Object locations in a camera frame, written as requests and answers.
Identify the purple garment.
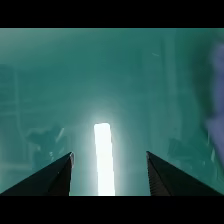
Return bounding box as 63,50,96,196
203,42,224,162

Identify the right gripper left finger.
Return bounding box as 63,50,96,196
0,151,75,197

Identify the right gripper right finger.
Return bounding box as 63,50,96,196
145,150,224,197

